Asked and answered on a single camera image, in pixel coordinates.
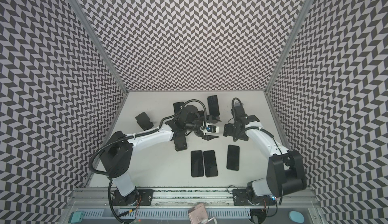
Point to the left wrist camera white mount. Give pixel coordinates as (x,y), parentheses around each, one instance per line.
(211,129)

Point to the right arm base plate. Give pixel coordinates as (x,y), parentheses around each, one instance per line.
(242,197)

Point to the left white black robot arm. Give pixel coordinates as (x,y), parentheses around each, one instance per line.
(113,159)

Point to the teal square object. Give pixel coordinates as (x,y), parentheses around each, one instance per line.
(76,217)

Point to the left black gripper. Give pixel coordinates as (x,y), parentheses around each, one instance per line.
(207,137)

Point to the aluminium front rail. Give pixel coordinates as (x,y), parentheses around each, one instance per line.
(186,197)

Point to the black phone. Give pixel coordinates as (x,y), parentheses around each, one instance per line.
(210,163)
(197,164)
(233,152)
(177,106)
(213,106)

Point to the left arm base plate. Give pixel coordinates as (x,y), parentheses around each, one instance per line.
(142,197)

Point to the teal round object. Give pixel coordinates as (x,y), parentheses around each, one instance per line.
(296,217)

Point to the black stand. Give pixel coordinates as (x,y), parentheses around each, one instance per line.
(180,141)
(144,121)

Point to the grey stand under back phone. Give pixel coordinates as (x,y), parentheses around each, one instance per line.
(213,119)

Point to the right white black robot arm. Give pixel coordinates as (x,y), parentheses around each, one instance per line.
(285,169)

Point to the pink box at front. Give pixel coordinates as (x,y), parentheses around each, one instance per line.
(199,215)

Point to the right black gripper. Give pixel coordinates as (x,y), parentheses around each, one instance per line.
(230,130)

